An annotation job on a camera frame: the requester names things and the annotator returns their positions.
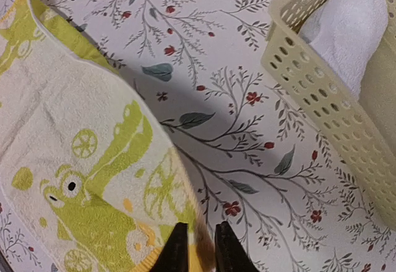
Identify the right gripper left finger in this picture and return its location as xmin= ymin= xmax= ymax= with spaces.
xmin=150 ymin=223 xmax=189 ymax=272

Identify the light blue towel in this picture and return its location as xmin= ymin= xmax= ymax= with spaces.
xmin=299 ymin=0 xmax=388 ymax=98

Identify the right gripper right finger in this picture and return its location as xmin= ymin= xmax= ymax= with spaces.
xmin=215 ymin=221 xmax=259 ymax=272

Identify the cream green patterned towel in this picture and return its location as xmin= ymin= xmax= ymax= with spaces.
xmin=1 ymin=0 xmax=215 ymax=271

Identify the green plastic basket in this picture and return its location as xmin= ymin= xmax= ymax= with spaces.
xmin=261 ymin=0 xmax=395 ymax=227

